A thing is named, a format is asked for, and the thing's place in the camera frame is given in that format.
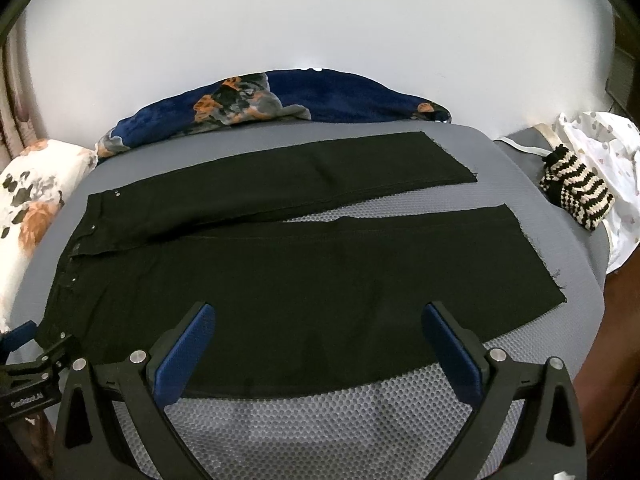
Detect beige curtain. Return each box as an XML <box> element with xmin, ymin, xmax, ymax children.
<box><xmin>0</xmin><ymin>18</ymin><xmax>46</xmax><ymax>169</ymax></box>

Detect white patterned cloth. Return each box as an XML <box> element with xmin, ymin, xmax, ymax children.
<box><xmin>552</xmin><ymin>112</ymin><xmax>640</xmax><ymax>273</ymax></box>

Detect navy floral blanket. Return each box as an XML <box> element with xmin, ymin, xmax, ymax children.
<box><xmin>96</xmin><ymin>70</ymin><xmax>451</xmax><ymax>159</ymax></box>

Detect black pants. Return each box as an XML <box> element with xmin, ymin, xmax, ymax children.
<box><xmin>36</xmin><ymin>131</ymin><xmax>564</xmax><ymax>398</ymax></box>

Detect white floral pillow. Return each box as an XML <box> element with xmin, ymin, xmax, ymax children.
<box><xmin>0</xmin><ymin>139</ymin><xmax>99</xmax><ymax>333</ymax></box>

